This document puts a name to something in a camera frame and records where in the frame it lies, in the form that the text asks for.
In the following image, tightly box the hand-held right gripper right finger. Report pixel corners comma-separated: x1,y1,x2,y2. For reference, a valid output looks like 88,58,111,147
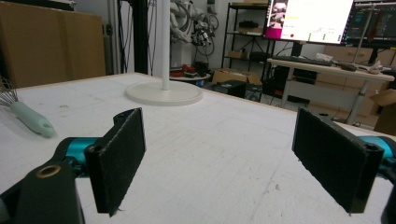
291,106,386,215

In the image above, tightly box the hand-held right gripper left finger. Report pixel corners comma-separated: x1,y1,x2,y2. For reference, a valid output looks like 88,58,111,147
84,107,147,217

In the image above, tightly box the cardboard box with open flap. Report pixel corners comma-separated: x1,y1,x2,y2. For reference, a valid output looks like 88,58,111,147
369,89,396,137

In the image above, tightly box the beige standing desk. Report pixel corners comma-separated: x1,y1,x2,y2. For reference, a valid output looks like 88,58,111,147
267,58,396,126

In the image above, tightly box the white lamp stand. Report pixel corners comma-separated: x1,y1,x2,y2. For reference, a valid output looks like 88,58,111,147
124,0,204,107

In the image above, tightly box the black keyboard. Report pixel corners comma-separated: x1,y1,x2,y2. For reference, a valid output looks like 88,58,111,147
271,55,334,67

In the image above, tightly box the small round white table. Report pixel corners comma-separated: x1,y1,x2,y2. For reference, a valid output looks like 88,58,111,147
169,73,212,86

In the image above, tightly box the black box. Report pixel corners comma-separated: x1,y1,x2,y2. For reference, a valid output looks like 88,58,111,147
212,79,247,99

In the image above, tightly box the large brown cardboard panel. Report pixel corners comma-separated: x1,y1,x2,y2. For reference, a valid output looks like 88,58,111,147
0,1,107,90

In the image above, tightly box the dark computer monitor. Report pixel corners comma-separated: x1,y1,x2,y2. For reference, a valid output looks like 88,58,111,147
341,2,396,49

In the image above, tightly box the bright computer monitor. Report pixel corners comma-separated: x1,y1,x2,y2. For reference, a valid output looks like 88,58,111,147
264,0,355,45

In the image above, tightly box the black metal shelf rack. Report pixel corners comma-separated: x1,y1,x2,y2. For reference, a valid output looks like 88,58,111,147
219,2,276,82

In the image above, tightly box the whisk with pale green handle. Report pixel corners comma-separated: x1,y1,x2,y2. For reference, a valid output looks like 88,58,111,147
0,75,58,139

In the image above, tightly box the black vertical post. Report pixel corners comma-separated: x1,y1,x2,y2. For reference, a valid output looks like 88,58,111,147
132,0,149,76

